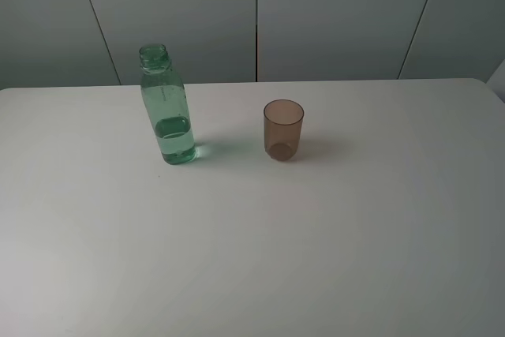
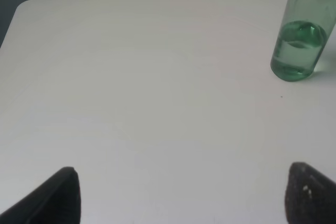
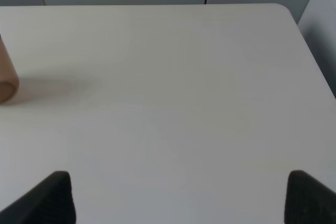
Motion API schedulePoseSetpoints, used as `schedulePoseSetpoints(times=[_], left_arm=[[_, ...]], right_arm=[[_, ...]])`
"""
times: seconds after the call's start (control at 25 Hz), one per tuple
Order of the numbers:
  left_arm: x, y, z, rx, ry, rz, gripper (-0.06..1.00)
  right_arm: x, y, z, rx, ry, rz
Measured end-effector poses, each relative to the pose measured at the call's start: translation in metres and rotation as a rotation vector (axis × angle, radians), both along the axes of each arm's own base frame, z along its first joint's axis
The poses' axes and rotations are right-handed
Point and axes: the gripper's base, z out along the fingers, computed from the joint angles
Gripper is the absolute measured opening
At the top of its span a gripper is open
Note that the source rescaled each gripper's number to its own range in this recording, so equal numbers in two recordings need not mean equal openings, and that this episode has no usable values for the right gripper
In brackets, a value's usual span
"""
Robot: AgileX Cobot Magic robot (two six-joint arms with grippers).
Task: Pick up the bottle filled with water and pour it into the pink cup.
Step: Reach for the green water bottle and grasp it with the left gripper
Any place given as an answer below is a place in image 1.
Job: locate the green transparent water bottle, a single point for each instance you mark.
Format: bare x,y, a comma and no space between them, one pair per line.
163,93

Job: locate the pink translucent plastic cup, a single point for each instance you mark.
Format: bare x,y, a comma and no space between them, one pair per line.
283,120

